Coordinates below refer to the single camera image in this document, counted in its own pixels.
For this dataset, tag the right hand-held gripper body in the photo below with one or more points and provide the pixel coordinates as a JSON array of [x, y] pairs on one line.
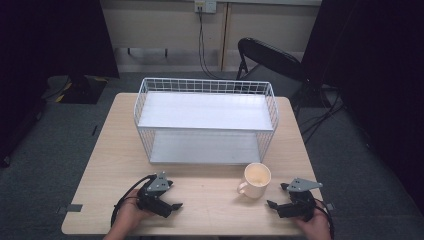
[[300, 205]]

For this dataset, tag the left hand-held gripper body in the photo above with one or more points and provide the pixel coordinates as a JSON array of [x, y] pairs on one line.
[[156, 200]]

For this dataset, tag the cream ceramic mug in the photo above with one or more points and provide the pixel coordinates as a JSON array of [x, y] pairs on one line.
[[256, 186]]

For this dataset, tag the person's right hand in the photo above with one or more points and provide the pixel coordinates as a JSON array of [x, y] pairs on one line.
[[316, 228]]

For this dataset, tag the person's left hand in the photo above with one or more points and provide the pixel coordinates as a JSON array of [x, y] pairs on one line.
[[128, 215]]

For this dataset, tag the grey tape strip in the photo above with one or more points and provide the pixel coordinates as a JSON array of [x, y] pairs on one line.
[[74, 208], [329, 206]]

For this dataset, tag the black stand base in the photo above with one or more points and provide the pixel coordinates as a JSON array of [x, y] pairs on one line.
[[81, 90]]

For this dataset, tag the black folding chair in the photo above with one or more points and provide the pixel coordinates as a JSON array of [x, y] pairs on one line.
[[270, 56]]

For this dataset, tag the dark curtain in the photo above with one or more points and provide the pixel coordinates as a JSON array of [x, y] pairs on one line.
[[50, 50], [376, 66]]

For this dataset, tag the white wall socket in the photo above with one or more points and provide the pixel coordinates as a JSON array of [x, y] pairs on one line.
[[205, 6]]

